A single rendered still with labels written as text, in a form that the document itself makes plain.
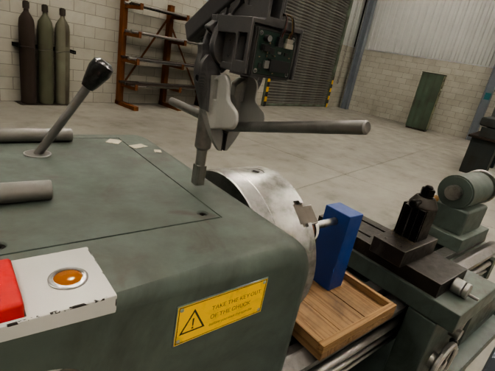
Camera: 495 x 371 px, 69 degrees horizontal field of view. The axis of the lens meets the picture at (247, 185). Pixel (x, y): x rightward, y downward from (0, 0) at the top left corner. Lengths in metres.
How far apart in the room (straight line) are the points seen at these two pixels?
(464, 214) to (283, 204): 1.10
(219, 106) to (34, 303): 0.26
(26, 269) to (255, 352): 0.27
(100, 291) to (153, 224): 0.12
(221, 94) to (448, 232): 1.37
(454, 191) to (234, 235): 1.29
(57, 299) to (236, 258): 0.16
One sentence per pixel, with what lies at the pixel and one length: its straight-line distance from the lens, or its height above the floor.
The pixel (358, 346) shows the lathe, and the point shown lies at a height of 0.79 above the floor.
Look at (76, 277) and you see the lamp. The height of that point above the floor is 1.26.
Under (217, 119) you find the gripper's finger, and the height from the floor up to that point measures 1.37.
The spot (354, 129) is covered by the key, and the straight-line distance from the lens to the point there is 0.31.
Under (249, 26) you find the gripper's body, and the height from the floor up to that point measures 1.47.
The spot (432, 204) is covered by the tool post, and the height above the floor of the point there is 1.14.
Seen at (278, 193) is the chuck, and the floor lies 1.22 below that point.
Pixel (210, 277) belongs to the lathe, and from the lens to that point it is 0.35.
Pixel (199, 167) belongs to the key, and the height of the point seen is 1.29.
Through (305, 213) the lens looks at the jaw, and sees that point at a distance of 0.68.
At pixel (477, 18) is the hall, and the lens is 15.23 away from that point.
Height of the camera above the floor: 1.44
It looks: 20 degrees down
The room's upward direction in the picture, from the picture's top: 11 degrees clockwise
